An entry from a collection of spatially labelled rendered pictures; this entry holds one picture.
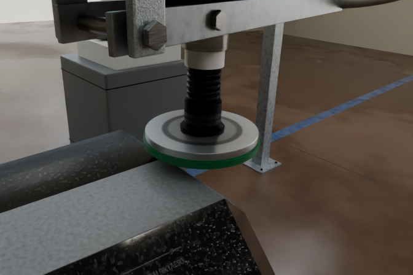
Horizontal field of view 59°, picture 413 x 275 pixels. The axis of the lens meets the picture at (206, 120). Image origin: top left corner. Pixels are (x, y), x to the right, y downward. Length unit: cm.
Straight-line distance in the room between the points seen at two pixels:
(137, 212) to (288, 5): 46
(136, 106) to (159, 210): 96
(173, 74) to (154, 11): 113
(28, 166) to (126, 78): 78
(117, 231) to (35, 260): 10
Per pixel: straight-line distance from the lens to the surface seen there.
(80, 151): 75
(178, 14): 49
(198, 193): 59
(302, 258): 177
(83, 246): 51
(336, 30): 755
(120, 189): 61
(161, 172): 65
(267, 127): 230
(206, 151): 60
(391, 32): 714
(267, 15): 68
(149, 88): 149
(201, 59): 61
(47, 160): 73
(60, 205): 60
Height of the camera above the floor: 115
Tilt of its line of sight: 22 degrees down
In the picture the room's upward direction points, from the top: 2 degrees clockwise
